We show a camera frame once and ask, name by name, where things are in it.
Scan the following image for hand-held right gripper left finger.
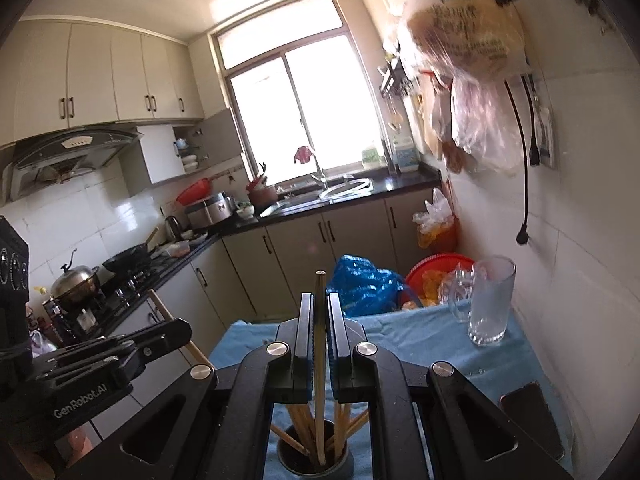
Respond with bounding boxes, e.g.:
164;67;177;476
57;292;317;480

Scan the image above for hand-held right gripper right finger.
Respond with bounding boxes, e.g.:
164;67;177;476
326;292;576;480

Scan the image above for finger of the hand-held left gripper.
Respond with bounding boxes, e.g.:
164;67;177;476
124;317;194;362

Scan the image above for pale wooden chopstick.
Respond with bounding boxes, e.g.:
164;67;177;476
148;288;214;367
314;270;329;466

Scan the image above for bunch of wooden chopsticks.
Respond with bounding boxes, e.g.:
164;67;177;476
270;402;371;462

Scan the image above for dark metal chopstick holder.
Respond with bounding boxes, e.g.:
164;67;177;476
276;417;355;479

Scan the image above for person's left hand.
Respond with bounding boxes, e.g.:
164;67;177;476
12;423;95;480

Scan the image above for black gas stove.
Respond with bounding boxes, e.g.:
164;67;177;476
54;264;172;332

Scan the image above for blue plastic bag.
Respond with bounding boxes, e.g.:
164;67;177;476
327;254;409;317

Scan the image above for black frying pan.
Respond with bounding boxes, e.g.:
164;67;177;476
102;242;154;274

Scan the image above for blue tablecloth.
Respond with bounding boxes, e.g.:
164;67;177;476
207;300;572;480

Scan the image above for wok with steel lid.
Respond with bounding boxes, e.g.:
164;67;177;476
51;248;101;307

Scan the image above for cream lower cabinets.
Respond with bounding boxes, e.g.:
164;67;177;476
89;190;447;442

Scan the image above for cream cabinets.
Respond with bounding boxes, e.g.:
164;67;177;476
0;18;206;149
89;190;447;442

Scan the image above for red plastic basin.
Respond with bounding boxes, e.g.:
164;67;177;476
403;253;475;310

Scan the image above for steel pot with red lid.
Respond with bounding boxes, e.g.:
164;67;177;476
184;191;236;230

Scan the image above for red colander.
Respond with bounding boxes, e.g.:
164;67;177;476
175;178;211;206

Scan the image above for steel sink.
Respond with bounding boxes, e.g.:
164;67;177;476
259;177;376;218

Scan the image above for orange trash bin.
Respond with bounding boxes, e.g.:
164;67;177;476
417;216;459;250

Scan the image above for clear glass mug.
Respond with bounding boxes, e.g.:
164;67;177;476
447;254;518;346

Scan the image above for white crumpled plastic bag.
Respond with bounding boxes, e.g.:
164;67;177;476
412;187;457;229

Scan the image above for metal faucet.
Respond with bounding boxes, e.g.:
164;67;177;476
309;152;329;191

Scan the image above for black kitchen countertop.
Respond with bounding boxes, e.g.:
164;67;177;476
95;170;442;333

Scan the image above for grey range hood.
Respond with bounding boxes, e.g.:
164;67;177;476
9;127;144;202

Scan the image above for white plastic container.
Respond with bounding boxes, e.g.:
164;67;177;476
392;134;419;171

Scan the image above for black smartphone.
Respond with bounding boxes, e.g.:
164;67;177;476
499;381;566;461

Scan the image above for kitchen window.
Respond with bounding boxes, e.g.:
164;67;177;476
208;0;387;197

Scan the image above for small clear hanging bag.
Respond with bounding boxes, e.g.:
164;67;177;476
430;87;456;159

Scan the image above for cream upper cabinets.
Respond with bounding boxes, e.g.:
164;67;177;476
0;18;206;149

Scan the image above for pink translucent plastic bag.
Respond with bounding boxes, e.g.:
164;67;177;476
450;77;524;177

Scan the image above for white bag with flatbread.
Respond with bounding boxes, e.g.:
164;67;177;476
402;0;529;82

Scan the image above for open wall cabinet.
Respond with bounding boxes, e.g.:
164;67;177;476
119;107;247;199

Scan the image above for black cable with plug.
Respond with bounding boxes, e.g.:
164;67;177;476
504;77;544;247

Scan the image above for metal wall rack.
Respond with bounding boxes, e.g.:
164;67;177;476
378;57;419;99

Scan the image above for white wall socket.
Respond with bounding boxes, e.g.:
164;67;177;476
532;104;557;169

